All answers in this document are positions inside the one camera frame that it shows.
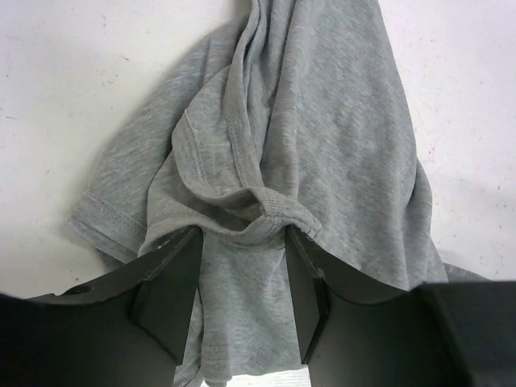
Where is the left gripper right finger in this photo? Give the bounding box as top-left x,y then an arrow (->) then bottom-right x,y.
285,227 -> 515,387

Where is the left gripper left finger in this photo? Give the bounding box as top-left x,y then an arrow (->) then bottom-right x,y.
1,227 -> 202,386

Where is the grey tank top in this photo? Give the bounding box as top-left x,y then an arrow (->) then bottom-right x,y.
69,1 -> 479,386

